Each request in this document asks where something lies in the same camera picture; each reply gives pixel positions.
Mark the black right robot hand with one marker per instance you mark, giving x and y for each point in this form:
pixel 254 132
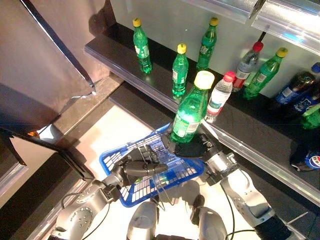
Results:
pixel 190 150

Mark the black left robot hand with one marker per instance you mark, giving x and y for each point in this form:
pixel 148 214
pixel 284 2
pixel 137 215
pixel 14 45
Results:
pixel 140 168

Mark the blue plastic shopping basket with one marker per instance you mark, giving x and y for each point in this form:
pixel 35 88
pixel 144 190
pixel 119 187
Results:
pixel 185 170

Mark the water bottle teal label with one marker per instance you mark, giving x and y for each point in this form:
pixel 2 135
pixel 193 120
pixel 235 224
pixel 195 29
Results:
pixel 218 97

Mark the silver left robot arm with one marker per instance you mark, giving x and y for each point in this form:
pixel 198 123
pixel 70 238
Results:
pixel 80 220

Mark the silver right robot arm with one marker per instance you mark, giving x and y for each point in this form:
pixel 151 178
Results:
pixel 245 197

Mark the silver left robot leg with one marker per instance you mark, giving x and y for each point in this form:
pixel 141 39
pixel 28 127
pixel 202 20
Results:
pixel 142 222

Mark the silver robot leg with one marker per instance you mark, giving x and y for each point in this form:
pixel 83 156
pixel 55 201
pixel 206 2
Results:
pixel 142 222
pixel 210 222

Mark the silver right robot leg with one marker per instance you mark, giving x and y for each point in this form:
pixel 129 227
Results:
pixel 210 222

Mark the dark wooden cabinet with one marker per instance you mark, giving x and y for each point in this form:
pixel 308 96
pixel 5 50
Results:
pixel 62 155

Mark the water bottle red label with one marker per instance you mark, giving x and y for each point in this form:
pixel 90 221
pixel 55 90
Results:
pixel 246 67

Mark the small orange object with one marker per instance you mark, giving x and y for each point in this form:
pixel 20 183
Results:
pixel 33 134

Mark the dark cola bottle blue cap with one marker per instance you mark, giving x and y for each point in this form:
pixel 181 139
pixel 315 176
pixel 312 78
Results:
pixel 307 160
pixel 292 90
pixel 303 103

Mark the silver metal edge strip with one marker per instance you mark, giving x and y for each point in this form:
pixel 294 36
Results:
pixel 57 45

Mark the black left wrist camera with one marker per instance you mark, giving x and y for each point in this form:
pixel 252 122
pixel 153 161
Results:
pixel 112 192

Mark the black upright shelf post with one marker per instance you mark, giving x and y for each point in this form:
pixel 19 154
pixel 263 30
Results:
pixel 261 37

